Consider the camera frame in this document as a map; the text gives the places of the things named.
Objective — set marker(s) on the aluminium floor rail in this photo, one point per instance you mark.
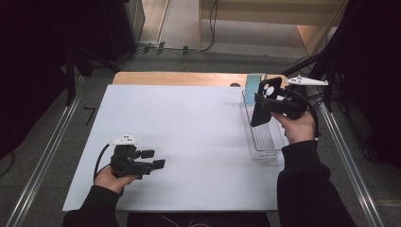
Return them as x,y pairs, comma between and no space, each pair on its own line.
353,170
44,164

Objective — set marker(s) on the clear plastic tray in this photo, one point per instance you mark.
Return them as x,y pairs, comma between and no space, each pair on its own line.
265,138

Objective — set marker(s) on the person's left hand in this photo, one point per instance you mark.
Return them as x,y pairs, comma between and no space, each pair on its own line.
108,181

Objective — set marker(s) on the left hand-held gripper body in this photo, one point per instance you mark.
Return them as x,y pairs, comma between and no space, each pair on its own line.
126,162

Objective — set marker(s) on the black phone case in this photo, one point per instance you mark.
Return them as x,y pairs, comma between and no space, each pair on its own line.
266,104

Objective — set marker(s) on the black curtain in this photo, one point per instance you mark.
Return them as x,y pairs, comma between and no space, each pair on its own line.
372,78
28,72

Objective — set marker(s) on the black metal stand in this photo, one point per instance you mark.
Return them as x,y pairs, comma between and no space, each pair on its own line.
70,78

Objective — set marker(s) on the white table board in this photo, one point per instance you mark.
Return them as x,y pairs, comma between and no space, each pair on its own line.
189,142

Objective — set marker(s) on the light wooden shelf unit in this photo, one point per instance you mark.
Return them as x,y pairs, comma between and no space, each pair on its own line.
271,12

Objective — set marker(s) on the dark cabinet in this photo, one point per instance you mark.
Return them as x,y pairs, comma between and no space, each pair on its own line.
121,28

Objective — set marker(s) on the black tripod stand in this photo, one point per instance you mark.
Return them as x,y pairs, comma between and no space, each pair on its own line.
318,63

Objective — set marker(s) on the person's right hand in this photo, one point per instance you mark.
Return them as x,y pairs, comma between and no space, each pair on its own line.
298,129

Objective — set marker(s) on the translucent iridescent phone case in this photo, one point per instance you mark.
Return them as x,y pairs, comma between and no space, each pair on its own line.
252,90

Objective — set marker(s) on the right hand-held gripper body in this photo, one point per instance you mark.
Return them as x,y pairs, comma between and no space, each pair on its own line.
291,102

